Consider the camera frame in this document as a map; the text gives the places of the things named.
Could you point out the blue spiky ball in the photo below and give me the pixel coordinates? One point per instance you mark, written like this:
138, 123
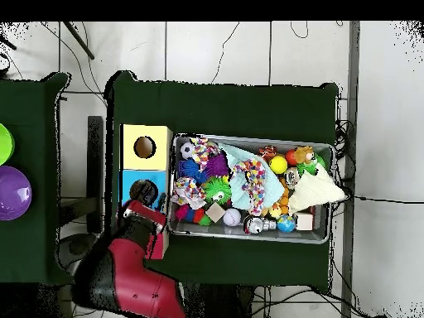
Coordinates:
192, 169

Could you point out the wooden three-hole box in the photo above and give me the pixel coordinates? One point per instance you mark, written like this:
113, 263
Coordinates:
159, 149

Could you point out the green spiky ball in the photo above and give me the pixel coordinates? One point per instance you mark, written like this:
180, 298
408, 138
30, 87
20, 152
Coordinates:
217, 190

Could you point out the white baseball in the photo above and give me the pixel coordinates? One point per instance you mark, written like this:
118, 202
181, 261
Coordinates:
232, 216

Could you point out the black rod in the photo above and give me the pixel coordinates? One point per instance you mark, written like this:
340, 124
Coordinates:
78, 40

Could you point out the purple spiky ball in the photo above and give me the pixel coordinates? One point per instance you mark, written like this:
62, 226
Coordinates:
217, 165

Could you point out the black flat bar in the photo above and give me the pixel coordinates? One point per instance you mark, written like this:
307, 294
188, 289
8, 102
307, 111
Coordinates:
95, 172

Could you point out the purple plastic bowl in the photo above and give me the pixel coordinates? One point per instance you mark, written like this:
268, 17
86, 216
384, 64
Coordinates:
13, 193

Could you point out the grey round base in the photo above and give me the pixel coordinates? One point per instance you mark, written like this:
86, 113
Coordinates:
73, 244

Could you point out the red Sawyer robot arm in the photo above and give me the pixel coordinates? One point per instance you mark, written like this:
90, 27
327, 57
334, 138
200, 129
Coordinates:
132, 278

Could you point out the cream yellow cloth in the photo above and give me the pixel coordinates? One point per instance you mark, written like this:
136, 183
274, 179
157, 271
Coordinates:
317, 191

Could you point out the small soccer ball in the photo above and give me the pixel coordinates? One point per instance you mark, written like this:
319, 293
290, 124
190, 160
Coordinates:
187, 150

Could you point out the brown plush bear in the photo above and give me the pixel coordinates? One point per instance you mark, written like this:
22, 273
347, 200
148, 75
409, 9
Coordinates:
305, 156

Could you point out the colourful patterned cloth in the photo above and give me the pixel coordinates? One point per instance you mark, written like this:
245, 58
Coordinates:
189, 193
203, 150
254, 175

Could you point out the blue globe ball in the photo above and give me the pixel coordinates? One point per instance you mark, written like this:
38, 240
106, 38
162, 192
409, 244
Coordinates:
286, 224

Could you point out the shallow clear mesh bin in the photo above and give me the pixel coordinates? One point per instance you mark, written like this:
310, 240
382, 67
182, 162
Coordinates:
318, 235

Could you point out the green plastic bowl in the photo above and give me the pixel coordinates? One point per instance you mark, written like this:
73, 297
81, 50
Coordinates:
4, 144

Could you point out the yellow ball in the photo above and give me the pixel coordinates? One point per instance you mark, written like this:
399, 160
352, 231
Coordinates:
279, 163

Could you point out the dark green table cloth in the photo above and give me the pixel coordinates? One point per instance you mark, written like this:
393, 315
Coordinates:
218, 106
40, 252

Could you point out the mint green cloth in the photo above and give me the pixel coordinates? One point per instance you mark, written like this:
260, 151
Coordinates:
271, 185

